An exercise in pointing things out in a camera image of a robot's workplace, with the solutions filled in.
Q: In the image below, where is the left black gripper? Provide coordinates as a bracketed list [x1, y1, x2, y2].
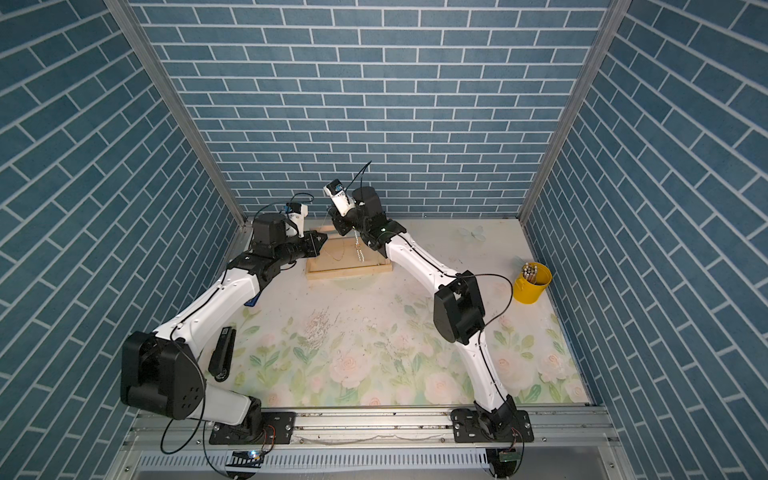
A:
[272, 230, 328, 267]

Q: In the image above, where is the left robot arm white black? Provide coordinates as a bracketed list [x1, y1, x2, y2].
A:
[120, 214, 328, 435]

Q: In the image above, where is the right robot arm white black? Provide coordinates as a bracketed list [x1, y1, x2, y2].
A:
[324, 180, 517, 438]

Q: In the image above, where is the wooden jewelry display stand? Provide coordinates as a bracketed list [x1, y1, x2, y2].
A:
[306, 225, 393, 280]

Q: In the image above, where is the blue stapler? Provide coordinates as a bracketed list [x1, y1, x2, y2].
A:
[244, 293, 261, 308]

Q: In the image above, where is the floral table mat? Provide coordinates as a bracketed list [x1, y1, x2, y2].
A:
[223, 219, 588, 408]

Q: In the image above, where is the black stapler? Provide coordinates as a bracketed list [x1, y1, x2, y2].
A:
[208, 326, 237, 382]

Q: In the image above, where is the yellow cup with pens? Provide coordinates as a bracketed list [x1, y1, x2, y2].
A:
[513, 262, 553, 305]

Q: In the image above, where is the left green circuit board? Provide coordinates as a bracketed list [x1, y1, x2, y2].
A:
[227, 450, 264, 468]

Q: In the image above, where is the green circuit board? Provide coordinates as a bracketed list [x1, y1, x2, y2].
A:
[498, 449, 523, 463]
[227, 450, 264, 468]

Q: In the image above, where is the right green circuit board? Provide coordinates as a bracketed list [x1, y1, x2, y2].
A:
[498, 449, 523, 463]

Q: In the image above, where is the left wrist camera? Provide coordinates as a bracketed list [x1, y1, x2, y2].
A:
[285, 201, 308, 238]

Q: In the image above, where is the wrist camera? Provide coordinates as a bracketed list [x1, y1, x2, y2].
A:
[285, 201, 308, 238]
[323, 179, 356, 217]

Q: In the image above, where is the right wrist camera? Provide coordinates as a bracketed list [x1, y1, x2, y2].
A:
[323, 179, 356, 217]

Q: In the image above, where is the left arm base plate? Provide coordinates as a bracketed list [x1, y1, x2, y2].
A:
[209, 409, 296, 446]

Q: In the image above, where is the white slotted cable duct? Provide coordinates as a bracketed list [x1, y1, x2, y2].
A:
[138, 448, 489, 474]

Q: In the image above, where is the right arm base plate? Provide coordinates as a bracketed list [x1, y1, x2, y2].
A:
[450, 408, 535, 444]

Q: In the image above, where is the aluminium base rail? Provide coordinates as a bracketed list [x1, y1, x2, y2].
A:
[119, 404, 621, 454]

